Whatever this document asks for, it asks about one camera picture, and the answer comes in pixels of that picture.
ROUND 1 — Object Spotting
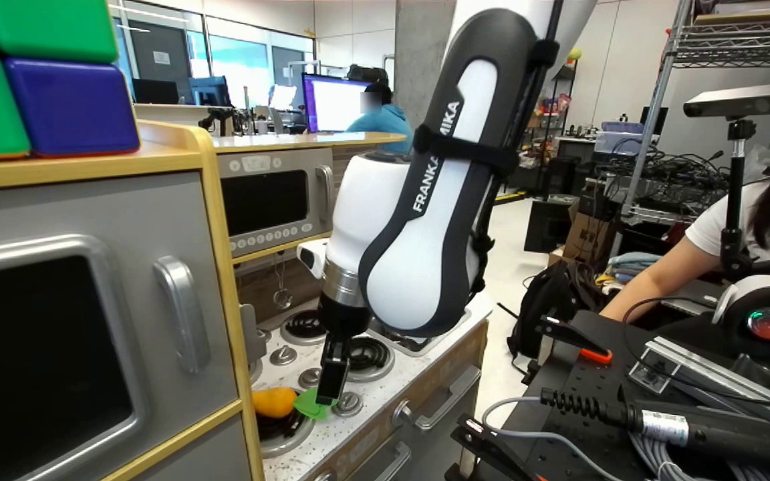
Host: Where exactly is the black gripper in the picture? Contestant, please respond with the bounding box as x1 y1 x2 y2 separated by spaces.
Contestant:
314 295 372 406

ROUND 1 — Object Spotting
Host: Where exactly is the orange carrot toy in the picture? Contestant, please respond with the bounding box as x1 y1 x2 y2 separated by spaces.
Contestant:
250 388 332 421

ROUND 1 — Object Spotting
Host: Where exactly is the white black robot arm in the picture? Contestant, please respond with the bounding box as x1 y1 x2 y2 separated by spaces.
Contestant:
314 0 598 402

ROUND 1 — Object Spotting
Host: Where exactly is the grey toy microwave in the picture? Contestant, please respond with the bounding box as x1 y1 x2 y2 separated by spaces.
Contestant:
217 148 337 257

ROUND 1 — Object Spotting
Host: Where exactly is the wooden toy kitchen set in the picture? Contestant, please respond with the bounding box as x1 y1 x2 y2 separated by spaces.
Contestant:
0 122 492 481

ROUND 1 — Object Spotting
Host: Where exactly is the grey toy fridge door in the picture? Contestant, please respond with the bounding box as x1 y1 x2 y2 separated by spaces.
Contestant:
0 173 235 481

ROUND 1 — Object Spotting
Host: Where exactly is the black backpack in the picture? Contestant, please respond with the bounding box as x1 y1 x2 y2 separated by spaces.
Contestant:
507 258 610 358

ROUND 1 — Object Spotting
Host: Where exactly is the person in blue shirt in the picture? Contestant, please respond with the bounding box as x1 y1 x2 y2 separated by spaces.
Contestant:
346 64 411 154

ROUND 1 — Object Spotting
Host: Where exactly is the computer monitor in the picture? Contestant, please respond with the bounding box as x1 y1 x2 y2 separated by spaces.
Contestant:
301 74 365 134

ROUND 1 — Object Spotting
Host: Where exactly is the cardboard box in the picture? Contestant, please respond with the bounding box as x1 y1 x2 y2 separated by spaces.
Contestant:
563 214 614 269

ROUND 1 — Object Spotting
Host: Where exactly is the colourful foam block stack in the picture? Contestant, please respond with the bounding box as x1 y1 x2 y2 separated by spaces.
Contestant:
0 0 139 158

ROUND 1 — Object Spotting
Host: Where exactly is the coiled grey cable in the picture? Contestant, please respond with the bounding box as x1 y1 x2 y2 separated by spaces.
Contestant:
479 396 770 481

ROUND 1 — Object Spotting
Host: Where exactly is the camera on black stand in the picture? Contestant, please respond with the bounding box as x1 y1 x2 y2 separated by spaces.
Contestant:
685 83 770 279

